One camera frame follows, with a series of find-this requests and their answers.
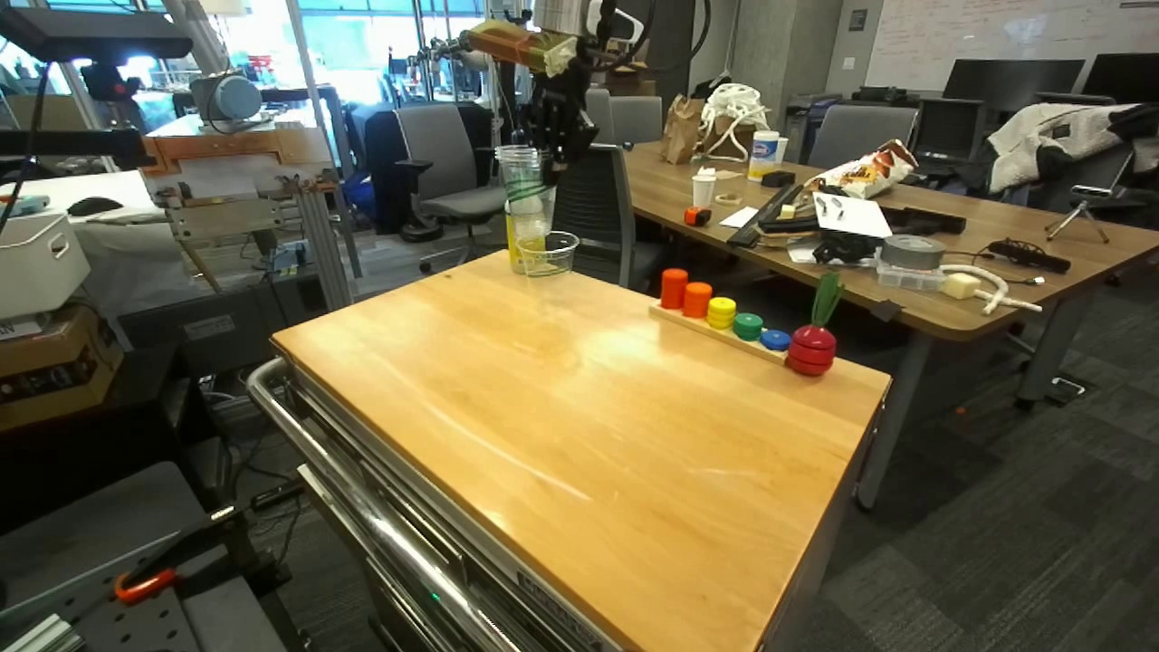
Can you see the orange toy cylinder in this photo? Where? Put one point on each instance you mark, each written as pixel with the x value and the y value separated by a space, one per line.
pixel 696 301

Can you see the chips bag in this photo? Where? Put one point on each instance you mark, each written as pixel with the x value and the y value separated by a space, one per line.
pixel 872 167

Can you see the blue toy cylinder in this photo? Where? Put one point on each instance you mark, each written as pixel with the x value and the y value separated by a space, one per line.
pixel 777 339

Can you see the tan wrist camera box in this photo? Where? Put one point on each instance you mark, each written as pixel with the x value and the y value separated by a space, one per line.
pixel 521 44

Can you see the flat black device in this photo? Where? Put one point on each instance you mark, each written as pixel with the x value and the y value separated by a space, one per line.
pixel 925 221

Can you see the green toy cylinder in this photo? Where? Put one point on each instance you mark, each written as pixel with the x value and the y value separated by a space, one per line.
pixel 747 329

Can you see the white paper sheet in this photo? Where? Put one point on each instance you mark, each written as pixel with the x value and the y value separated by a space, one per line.
pixel 853 220

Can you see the spray bottle with yellow liquid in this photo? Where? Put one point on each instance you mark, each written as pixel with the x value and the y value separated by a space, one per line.
pixel 517 260

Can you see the wide black monitor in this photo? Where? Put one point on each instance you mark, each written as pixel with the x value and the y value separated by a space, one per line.
pixel 1012 81
pixel 1123 76

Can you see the white net bag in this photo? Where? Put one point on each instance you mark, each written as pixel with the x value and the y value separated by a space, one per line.
pixel 732 116

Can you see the grey office chair back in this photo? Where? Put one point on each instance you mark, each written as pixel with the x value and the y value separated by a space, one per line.
pixel 861 132

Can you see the small cardboard box with items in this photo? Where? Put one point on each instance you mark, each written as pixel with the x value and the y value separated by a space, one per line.
pixel 630 81

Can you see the small white bottle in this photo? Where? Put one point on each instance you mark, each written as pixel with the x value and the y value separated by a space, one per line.
pixel 704 191

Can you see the white jacket on chair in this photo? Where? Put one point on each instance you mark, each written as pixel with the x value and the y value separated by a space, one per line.
pixel 1046 138

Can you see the white plastic box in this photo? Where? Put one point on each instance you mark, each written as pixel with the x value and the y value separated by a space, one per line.
pixel 39 260

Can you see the black computer mouse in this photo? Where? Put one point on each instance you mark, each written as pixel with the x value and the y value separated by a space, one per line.
pixel 97 209

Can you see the red radish toy green leaves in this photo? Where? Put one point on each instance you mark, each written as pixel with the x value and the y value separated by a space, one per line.
pixel 813 348

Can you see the black remote control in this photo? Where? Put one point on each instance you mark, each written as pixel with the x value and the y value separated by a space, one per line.
pixel 1026 255

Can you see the black perforated metal plate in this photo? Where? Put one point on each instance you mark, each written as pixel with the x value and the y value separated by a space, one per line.
pixel 75 546

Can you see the grey round device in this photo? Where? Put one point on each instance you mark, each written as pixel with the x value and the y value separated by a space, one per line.
pixel 225 99

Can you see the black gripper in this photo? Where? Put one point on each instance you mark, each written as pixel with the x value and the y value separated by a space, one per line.
pixel 555 111

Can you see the yellow toy cylinder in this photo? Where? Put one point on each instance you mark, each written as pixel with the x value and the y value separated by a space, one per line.
pixel 724 312

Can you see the small orange object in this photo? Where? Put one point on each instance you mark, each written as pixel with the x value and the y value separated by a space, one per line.
pixel 692 220

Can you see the black keyboard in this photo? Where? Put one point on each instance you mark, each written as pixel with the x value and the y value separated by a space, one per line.
pixel 767 216

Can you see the large wooden office desk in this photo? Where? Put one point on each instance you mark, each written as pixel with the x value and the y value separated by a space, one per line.
pixel 1088 240

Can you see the light grey office chair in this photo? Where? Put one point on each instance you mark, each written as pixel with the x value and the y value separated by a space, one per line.
pixel 448 167

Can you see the dark blue office chair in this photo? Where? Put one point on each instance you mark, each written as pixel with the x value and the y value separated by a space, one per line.
pixel 378 167

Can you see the brown paper bag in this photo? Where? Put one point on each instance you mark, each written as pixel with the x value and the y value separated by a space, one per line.
pixel 684 132

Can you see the white card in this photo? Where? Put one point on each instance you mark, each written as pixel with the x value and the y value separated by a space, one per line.
pixel 742 220

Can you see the red toy cylinder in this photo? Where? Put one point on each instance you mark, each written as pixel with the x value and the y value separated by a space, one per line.
pixel 674 291

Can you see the dark grey office chair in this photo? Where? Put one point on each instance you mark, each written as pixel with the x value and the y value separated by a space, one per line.
pixel 598 201

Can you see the black overhead shelf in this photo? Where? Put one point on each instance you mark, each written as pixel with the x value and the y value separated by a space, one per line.
pixel 84 29

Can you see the small black monitor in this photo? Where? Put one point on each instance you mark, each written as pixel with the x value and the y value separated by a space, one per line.
pixel 946 129

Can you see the white container blue label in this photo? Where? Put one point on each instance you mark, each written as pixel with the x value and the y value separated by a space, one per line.
pixel 767 154

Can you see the wooden toy base strip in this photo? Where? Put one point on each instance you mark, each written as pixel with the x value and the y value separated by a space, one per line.
pixel 701 324

